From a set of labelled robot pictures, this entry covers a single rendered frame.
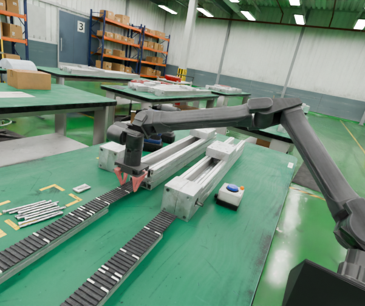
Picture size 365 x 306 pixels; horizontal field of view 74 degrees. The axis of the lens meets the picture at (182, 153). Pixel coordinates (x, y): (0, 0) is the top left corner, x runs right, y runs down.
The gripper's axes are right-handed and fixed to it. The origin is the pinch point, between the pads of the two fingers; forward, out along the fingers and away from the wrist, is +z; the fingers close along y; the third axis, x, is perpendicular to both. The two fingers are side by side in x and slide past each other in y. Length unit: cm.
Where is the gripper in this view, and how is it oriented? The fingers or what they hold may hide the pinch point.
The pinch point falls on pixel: (129, 186)
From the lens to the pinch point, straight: 87.4
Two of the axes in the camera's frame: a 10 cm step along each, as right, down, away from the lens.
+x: -4.0, 2.3, -8.9
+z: -1.8, 9.3, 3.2
